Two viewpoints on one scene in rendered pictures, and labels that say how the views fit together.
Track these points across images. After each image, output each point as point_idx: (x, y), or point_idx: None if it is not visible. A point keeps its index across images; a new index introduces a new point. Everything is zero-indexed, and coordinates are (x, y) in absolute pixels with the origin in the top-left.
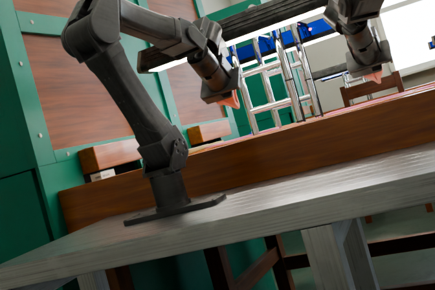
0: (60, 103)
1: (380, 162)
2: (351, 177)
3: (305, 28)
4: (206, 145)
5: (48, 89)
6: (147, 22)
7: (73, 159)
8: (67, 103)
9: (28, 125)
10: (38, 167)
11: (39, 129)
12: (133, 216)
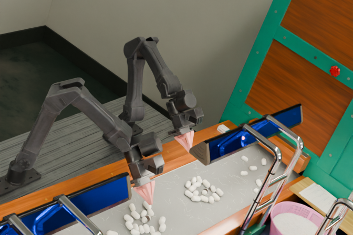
0: (271, 89)
1: (59, 165)
2: (49, 147)
3: None
4: (324, 214)
5: (270, 77)
6: (150, 64)
7: (251, 118)
8: (277, 93)
9: (238, 81)
10: (228, 101)
11: (242, 87)
12: (138, 127)
